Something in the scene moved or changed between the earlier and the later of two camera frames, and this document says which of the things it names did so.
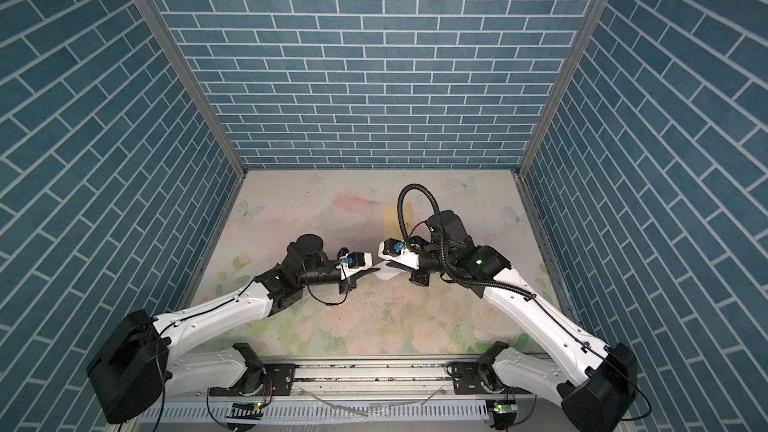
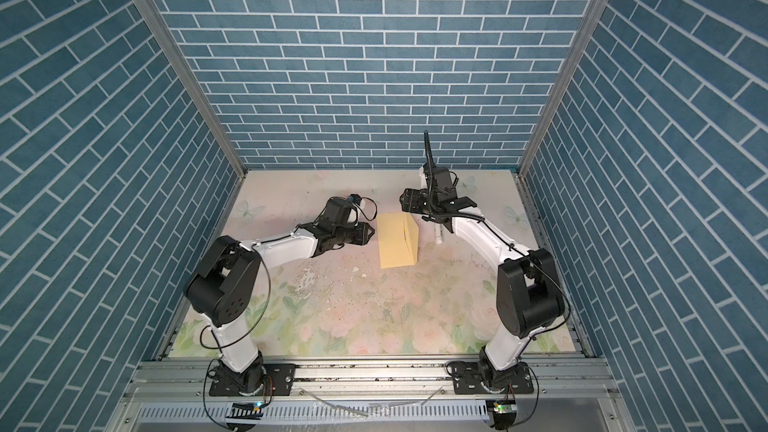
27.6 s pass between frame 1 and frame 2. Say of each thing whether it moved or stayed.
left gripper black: moved
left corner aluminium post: stayed
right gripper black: moved
